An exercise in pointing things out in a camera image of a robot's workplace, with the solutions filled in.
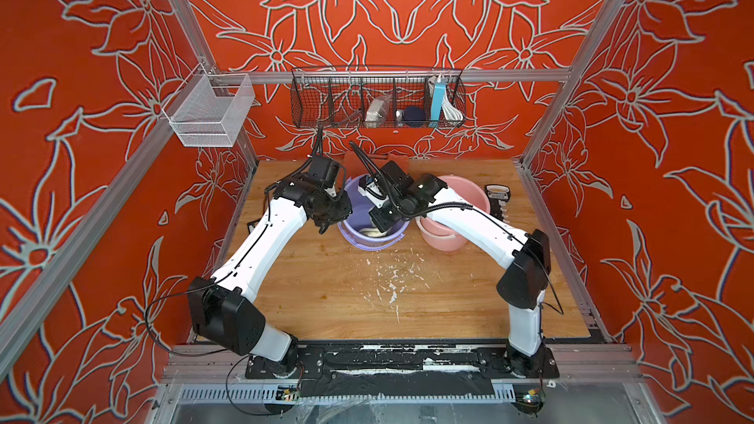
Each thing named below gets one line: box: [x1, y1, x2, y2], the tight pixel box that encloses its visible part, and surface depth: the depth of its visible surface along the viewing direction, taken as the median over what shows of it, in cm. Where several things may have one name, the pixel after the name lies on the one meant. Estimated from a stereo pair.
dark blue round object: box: [402, 106, 428, 128], surface depth 97 cm
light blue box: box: [430, 78, 447, 121], surface depth 90 cm
